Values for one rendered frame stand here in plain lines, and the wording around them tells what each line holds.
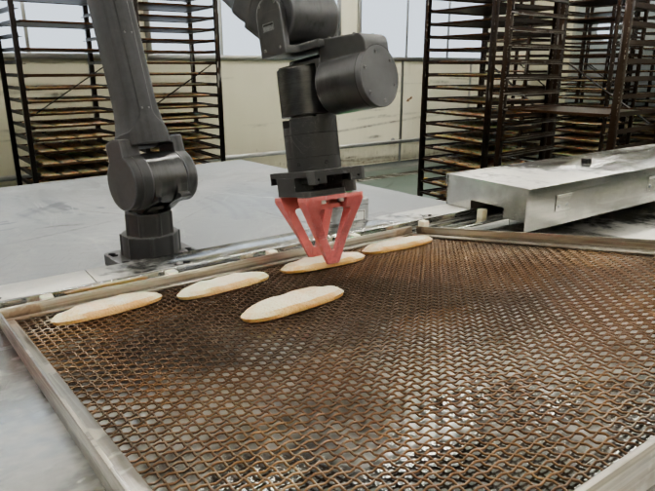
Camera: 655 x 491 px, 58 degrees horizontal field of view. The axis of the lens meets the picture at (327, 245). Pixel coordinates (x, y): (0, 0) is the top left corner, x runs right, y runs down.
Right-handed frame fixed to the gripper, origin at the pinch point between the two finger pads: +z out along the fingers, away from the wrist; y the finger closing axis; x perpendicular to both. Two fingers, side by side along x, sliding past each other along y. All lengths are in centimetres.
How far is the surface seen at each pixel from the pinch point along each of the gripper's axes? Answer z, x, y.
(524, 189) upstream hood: -2.0, -43.6, 12.8
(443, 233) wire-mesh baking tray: 0.7, -18.7, 2.8
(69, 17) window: -136, -31, 445
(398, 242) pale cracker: 0.4, -10.3, 0.8
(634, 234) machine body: 9, -69, 12
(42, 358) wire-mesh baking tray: 1.1, 28.5, -13.2
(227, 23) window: -136, -162, 460
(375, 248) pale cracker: 0.6, -7.1, 0.7
